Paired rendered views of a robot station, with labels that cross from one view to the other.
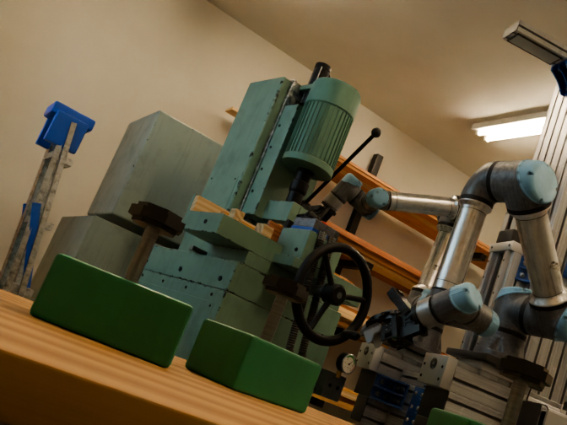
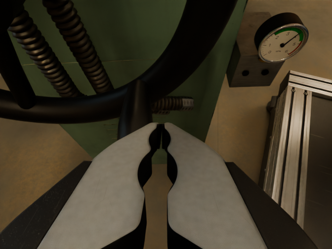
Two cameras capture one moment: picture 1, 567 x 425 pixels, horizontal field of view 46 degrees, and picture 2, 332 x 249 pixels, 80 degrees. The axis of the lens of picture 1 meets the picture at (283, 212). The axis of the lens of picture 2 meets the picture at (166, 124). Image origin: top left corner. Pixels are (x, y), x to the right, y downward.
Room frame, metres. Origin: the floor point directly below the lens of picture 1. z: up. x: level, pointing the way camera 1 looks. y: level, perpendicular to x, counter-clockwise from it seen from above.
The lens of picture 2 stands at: (1.81, -0.37, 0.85)
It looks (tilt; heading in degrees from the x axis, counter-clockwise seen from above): 60 degrees down; 38
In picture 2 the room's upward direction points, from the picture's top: 4 degrees counter-clockwise
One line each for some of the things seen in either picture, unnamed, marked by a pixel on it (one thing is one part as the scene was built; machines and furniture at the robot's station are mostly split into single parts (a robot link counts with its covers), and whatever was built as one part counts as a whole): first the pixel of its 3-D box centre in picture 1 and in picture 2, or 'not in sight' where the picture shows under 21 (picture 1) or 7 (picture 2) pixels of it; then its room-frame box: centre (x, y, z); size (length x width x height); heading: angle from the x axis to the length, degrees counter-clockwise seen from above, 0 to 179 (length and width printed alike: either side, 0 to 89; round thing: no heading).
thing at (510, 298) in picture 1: (515, 311); not in sight; (1.97, -0.76, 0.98); 0.13 x 0.12 x 0.14; 34
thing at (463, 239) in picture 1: (462, 240); not in sight; (1.80, -0.49, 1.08); 0.12 x 0.11 x 0.49; 124
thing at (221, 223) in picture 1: (284, 262); not in sight; (2.02, -0.06, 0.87); 0.61 x 0.30 x 0.06; 125
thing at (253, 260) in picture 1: (275, 278); not in sight; (2.07, -0.05, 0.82); 0.40 x 0.21 x 0.04; 125
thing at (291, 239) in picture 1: (307, 251); not in sight; (1.95, -0.11, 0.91); 0.15 x 0.14 x 0.09; 125
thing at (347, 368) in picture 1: (344, 365); (275, 42); (2.10, -0.35, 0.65); 0.06 x 0.04 x 0.08; 125
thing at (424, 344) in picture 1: (423, 337); not in sight; (2.46, -0.65, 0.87); 0.15 x 0.15 x 0.10
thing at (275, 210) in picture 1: (283, 217); not in sight; (2.14, -0.01, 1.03); 0.14 x 0.07 x 0.09; 35
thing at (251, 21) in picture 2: (321, 382); (250, 50); (2.16, -0.31, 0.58); 0.12 x 0.08 x 0.08; 35
